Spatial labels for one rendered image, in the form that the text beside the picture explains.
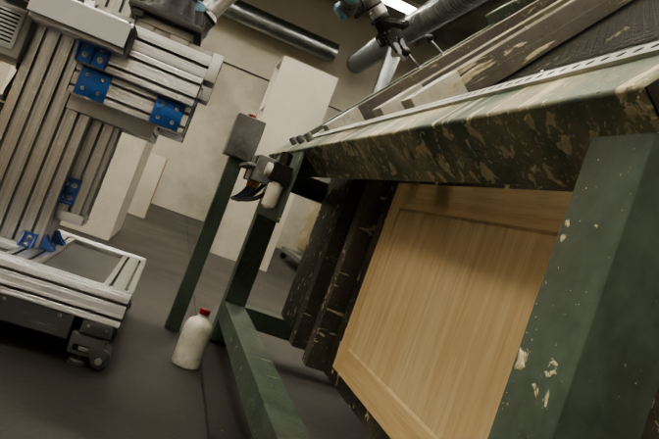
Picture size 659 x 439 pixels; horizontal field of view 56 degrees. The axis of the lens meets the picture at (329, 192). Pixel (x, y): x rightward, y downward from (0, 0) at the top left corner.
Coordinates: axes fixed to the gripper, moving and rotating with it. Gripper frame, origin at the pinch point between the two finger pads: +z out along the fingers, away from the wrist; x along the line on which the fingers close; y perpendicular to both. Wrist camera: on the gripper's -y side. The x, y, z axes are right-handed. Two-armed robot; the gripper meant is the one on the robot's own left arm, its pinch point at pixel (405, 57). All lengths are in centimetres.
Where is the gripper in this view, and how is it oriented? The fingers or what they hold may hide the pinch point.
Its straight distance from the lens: 267.5
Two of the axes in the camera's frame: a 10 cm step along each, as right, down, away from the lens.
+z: 4.9, 8.6, 1.5
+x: -7.0, 4.9, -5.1
